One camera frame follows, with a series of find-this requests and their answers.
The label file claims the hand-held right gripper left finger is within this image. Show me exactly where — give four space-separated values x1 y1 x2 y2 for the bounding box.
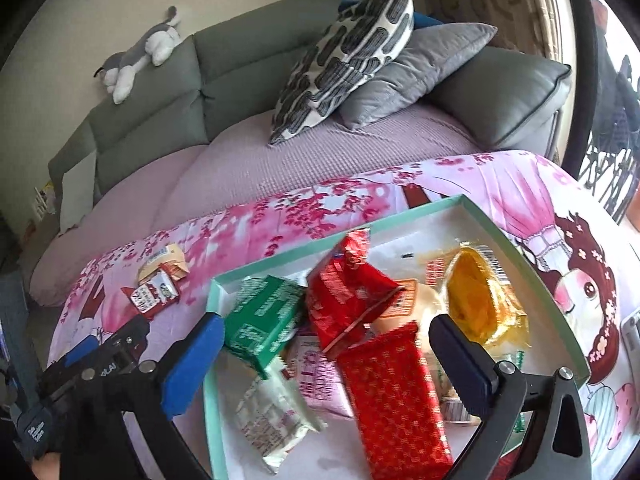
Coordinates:
60 312 226 480

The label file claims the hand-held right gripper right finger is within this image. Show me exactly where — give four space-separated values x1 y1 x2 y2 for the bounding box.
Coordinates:
429 312 593 480

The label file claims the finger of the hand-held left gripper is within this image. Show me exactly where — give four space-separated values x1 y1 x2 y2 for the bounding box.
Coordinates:
62 334 103 368
95 319 152 376

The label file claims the green-edged clear cracker packet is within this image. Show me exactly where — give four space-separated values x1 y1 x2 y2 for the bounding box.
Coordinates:
435 350 526 433

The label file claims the dark red small packet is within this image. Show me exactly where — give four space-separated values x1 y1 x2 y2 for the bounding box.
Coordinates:
120 267 182 322

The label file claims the white bun packet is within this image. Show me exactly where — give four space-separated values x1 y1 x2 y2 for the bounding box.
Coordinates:
372 255 451 336

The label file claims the orange cake packet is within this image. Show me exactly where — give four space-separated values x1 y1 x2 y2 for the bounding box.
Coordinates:
445 242 531 348

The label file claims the dark green packet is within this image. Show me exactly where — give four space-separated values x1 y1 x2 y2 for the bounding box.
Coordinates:
222 275 308 381

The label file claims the red patterned packet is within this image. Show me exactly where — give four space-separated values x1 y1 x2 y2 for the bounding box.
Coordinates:
337 321 453 480

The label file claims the silver green-print packet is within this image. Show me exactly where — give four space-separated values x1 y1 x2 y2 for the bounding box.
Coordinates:
235 360 328 476

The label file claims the pink snack packet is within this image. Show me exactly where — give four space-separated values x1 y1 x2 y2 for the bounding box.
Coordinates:
282 332 356 418

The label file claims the teal shallow box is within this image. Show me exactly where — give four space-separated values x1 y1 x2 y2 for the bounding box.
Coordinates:
202 195 592 480

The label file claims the red foil packet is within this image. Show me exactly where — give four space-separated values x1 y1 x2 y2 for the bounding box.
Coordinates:
305 227 406 353

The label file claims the beige packet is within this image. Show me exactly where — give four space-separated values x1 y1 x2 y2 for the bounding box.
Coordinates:
137 244 188 283

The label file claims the white small rack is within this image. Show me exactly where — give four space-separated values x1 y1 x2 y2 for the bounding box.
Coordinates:
32 182 57 221

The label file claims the light grey cushion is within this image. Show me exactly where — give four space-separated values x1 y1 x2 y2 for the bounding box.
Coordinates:
57 152 98 233

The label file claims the grey small device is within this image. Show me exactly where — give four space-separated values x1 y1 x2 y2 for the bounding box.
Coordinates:
620 310 640 356

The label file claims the pink printed blanket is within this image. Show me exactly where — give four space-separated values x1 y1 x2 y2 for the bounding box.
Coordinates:
47 150 640 480

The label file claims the purple sofa cover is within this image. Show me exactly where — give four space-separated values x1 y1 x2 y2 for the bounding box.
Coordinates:
30 102 486 308

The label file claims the grey white plush toy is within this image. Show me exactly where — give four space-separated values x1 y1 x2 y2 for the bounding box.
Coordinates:
92 6 182 106

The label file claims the grey pillow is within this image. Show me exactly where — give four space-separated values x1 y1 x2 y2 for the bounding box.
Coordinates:
337 22 498 131

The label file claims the grey sofa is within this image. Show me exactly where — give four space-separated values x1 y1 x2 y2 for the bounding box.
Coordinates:
47 0 573 241

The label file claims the black white patterned pillow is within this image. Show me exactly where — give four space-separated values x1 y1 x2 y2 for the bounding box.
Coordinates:
269 0 416 146

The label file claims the beige patterned curtain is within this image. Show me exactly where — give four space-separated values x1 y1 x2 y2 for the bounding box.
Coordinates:
415 0 566 68

